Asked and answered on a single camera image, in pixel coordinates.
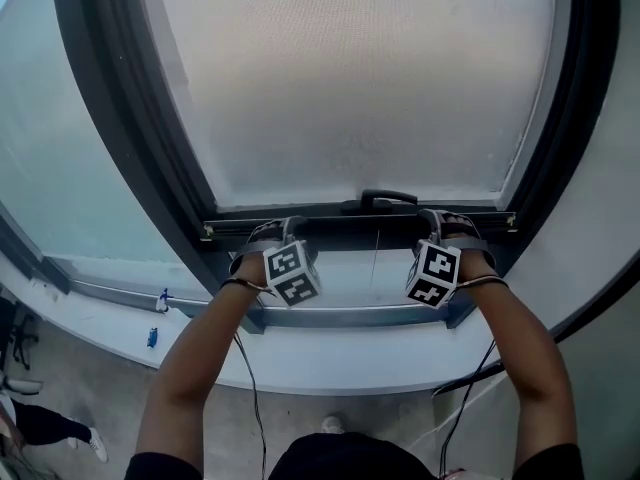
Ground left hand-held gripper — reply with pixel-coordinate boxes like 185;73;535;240
228;215;322;309

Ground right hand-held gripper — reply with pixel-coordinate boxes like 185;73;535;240
405;208;497;310

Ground person's right forearm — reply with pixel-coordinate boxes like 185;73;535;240
457;277;581;464

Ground person's left forearm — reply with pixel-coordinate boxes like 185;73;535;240
135;280;275;469

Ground white plastic panel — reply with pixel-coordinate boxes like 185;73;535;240
0;267;506;397

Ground dark framed window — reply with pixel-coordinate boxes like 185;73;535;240
0;0;621;337

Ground person's right hand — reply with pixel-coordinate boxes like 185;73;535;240
442;214;499;290

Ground person's left hand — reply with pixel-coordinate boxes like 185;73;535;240
224;221;285;290

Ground person's black shirt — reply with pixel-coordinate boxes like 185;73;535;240
123;431;586;480

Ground black office chair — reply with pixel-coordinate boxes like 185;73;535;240
0;297;40;372

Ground grey white rounded device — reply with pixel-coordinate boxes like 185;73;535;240
0;375;44;397

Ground black window handle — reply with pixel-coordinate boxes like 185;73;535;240
341;189;419;215

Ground thin pull cord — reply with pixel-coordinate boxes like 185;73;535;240
369;229;381;289

